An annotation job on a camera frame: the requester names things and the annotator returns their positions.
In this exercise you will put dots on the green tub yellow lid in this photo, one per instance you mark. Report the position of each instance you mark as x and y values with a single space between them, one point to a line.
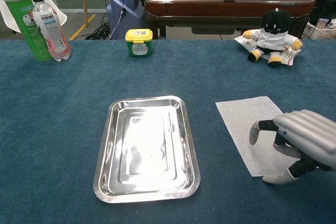
139 43

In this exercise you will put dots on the brown mahjong table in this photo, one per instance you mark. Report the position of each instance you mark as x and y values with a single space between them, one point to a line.
223 9

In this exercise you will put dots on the black plush doll white shirt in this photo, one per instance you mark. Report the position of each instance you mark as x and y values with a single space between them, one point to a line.
274 35

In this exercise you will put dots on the green chips can red lid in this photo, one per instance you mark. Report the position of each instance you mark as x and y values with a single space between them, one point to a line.
21 14

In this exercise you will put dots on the blue felt table cloth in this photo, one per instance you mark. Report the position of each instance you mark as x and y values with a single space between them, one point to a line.
65 103

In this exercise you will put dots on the black bag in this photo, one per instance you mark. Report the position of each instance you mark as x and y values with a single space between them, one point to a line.
324 6

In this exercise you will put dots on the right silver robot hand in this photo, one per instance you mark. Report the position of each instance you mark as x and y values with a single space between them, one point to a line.
309 132

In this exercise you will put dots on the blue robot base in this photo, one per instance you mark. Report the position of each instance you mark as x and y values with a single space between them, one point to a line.
123 1

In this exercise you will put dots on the clear drink bottle black cap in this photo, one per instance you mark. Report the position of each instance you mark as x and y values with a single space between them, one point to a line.
53 35

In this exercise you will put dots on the white chair wooden legs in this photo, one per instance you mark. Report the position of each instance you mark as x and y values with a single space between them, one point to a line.
59 15

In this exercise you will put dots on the stainless steel tray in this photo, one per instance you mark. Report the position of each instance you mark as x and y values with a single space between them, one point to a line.
147 150

